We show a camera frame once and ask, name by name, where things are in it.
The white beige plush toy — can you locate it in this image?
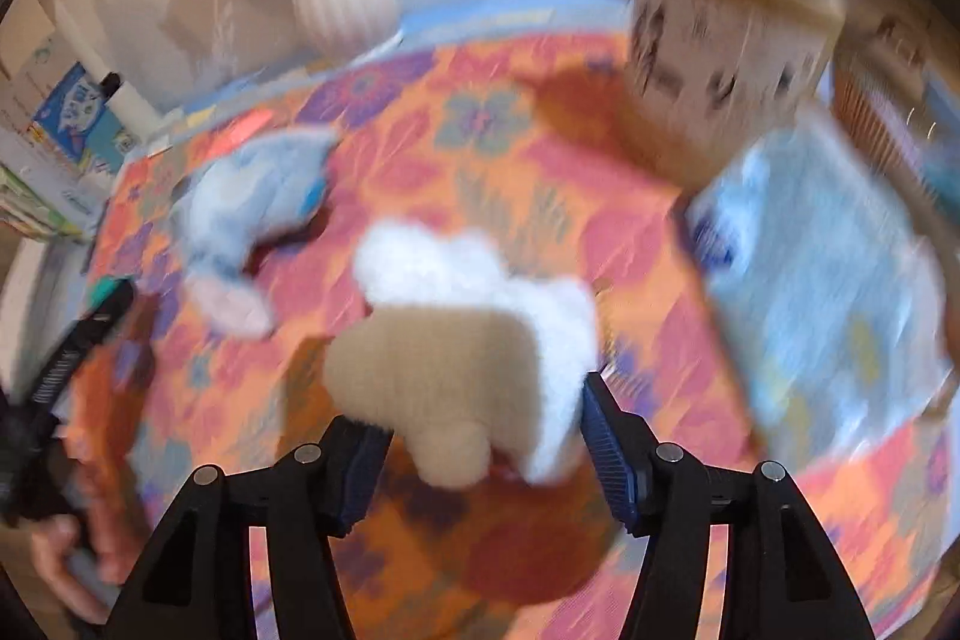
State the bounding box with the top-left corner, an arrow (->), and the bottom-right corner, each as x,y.
322,220 -> 601,491

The blue tissue pack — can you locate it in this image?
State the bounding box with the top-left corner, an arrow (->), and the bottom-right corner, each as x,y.
685,107 -> 952,471

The beige pen holder cup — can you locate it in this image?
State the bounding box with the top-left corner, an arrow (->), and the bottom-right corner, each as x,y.
623,0 -> 844,190

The blue white plush toy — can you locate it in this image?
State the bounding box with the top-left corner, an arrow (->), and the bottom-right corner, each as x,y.
167,127 -> 338,339

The orange floral table mat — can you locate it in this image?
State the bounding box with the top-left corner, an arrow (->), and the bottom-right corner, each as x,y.
70,31 -> 955,640

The person's left hand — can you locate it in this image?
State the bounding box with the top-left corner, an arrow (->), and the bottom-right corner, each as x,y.
31,515 -> 109,626

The round woven basket tray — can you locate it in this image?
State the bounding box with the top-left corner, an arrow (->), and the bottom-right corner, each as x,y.
832,18 -> 958,223

